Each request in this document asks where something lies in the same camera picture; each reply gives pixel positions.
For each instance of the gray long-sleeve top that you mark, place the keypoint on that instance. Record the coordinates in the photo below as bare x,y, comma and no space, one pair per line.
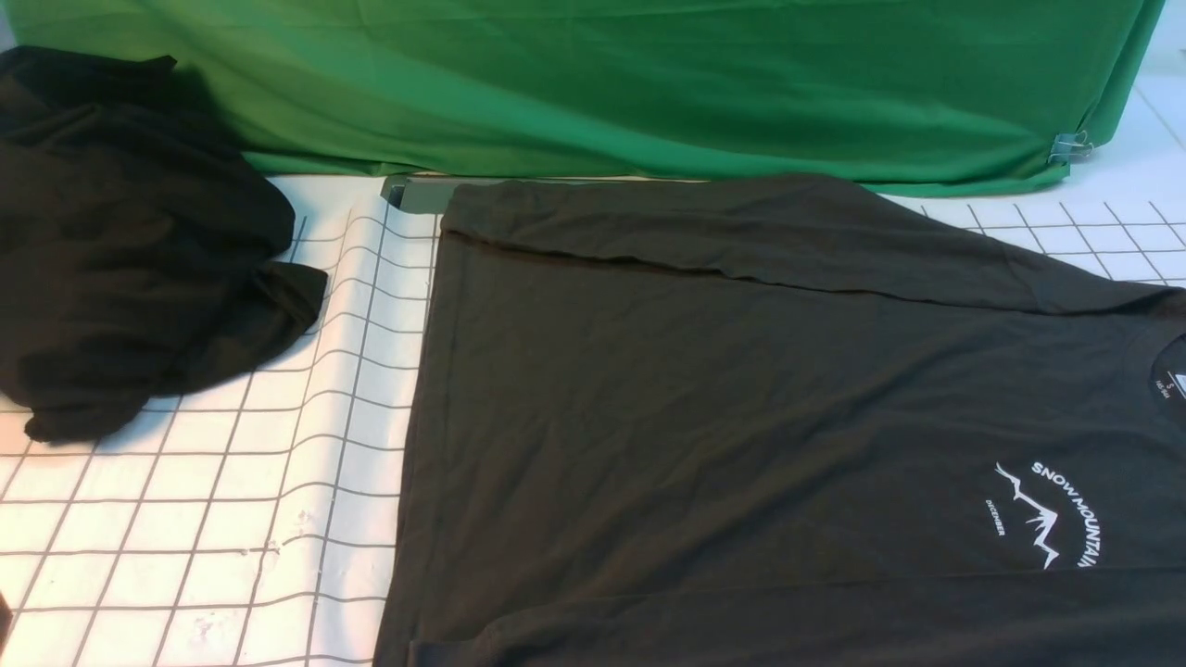
781,422

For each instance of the white grid paper mat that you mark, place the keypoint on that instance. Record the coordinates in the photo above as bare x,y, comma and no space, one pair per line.
255,524

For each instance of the green backdrop cloth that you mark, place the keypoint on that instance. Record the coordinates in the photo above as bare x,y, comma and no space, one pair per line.
929,98

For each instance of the black crumpled garment pile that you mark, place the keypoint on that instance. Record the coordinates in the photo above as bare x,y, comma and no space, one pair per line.
142,254

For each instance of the silver binder clip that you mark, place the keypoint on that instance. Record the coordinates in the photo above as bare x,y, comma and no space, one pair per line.
1068,147

